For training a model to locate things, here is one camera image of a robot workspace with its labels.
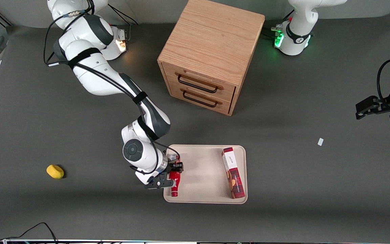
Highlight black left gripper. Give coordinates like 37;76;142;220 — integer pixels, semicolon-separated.
355;81;390;120

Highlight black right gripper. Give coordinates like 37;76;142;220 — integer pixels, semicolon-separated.
144;159;184;190

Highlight red ketchup bottle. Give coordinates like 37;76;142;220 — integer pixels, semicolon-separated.
167;154;182;198

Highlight beige rectangular tray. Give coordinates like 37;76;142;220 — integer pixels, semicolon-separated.
163;144;248;204

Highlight red tartan cookie box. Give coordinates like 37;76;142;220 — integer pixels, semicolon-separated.
221;147;246;199

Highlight wooden drawer front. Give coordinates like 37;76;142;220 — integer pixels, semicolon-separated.
163;63;236;103
168;82;234;114

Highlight yellow lemon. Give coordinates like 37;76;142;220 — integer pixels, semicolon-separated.
46;164;65;179

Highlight wooden drawer cabinet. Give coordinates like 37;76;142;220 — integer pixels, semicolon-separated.
157;0;266;117

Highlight black metal drawer handle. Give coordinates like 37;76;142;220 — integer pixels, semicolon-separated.
177;75;219;94
182;90;219;108

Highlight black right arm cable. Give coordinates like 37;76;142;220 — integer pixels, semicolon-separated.
43;0;181;175

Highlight black left base cables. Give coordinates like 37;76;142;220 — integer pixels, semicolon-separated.
262;9;295;39

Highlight black base cables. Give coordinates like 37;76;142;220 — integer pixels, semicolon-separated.
262;9;295;39
107;4;138;43

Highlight black floor cable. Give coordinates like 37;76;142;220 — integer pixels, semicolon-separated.
0;222;59;244

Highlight black right base cables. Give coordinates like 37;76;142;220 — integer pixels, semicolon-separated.
107;4;138;43

